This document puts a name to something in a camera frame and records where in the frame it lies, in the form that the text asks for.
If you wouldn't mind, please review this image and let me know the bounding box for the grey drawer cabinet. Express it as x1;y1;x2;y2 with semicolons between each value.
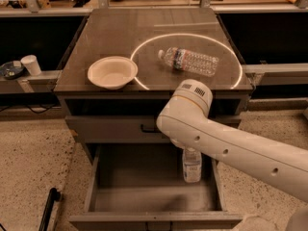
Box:
55;8;252;158

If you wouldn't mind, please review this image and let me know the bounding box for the black bar on floor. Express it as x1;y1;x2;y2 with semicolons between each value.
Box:
38;188;62;231

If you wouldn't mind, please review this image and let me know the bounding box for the black drawer handle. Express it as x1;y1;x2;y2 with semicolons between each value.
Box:
141;124;160;134

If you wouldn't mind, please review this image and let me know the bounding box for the dark small dish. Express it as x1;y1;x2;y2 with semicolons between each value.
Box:
0;61;25;80

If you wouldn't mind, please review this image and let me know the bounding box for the closed grey drawer front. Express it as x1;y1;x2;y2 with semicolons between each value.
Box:
64;115;243;143

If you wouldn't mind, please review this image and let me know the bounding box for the open grey lower drawer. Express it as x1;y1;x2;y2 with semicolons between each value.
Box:
69;143;242;231

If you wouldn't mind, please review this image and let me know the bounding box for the red label clear bottle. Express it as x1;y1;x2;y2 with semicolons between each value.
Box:
158;47;219;77

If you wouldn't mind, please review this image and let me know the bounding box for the metal shelf rail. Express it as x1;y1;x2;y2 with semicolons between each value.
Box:
0;70;62;94

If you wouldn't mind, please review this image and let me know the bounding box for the white paper cup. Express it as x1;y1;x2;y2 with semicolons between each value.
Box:
20;55;41;76

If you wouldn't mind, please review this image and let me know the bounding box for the white paper bowl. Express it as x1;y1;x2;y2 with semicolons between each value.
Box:
88;56;138;90

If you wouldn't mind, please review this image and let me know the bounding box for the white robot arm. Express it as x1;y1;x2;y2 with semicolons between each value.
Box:
156;79;308;202

